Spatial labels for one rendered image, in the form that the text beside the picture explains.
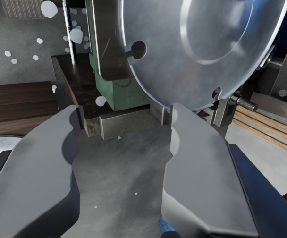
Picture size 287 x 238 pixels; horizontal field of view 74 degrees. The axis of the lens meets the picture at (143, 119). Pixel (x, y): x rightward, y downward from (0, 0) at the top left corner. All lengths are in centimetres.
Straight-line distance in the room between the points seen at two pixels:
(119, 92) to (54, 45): 65
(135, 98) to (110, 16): 24
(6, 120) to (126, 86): 46
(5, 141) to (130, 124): 45
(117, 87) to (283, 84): 28
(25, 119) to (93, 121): 33
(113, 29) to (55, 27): 78
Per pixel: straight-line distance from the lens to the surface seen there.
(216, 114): 48
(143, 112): 47
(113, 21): 23
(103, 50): 23
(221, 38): 32
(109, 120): 44
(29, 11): 84
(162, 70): 27
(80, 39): 36
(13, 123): 75
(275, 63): 47
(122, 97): 42
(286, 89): 32
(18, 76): 105
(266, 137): 153
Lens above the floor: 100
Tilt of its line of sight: 48 degrees down
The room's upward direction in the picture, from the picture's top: 136 degrees clockwise
